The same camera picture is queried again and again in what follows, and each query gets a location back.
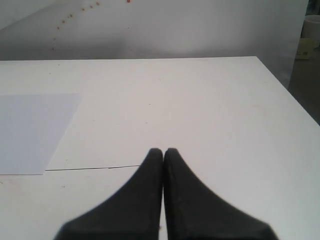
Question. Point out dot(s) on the yellowish cardboard box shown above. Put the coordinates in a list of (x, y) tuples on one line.
[(305, 48)]

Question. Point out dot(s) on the white cup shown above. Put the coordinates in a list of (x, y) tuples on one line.
[(311, 28)]

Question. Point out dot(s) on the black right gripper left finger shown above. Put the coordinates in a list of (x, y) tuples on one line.
[(131, 213)]

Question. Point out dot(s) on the white paper sheet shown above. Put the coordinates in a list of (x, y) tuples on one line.
[(31, 126)]

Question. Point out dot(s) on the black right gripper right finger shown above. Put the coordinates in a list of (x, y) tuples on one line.
[(194, 212)]

